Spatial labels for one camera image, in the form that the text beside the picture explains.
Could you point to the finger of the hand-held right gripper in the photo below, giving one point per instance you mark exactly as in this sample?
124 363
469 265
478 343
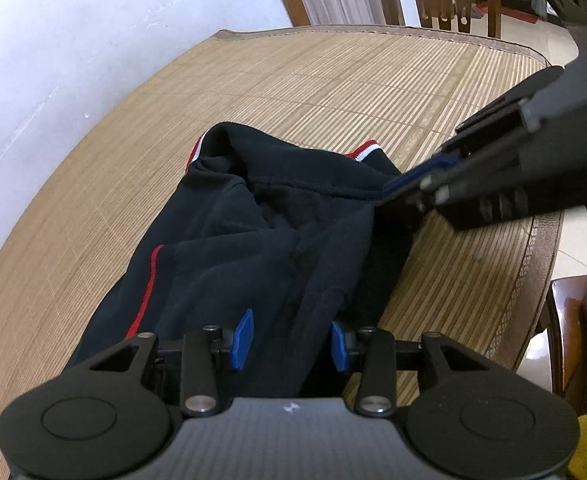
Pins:
408 183
493 120

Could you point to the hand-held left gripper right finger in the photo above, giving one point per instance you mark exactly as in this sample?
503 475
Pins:
338 347

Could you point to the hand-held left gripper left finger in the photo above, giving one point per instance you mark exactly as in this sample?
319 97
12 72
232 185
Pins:
241 346

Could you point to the dark navy sweatshirt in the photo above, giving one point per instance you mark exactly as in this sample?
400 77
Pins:
253 240

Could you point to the dark wooden chair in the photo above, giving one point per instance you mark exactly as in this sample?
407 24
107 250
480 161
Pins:
558 340

